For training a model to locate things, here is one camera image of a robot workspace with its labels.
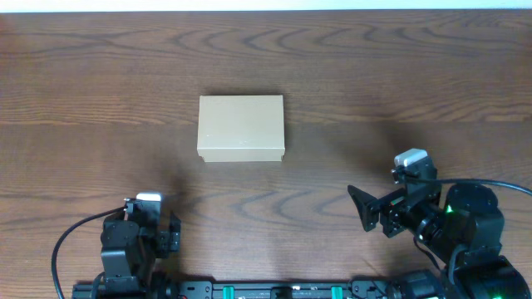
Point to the black aluminium mounting rail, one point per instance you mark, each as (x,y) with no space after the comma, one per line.
(248,290)

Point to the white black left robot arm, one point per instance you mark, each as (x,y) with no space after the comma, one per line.
(133,279)

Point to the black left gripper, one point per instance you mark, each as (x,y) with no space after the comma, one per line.
(171,240)

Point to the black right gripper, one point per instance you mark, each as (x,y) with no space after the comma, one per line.
(392,205)

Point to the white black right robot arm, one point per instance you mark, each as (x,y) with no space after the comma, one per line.
(455,221)

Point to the brown cardboard box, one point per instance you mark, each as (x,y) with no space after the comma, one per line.
(241,129)

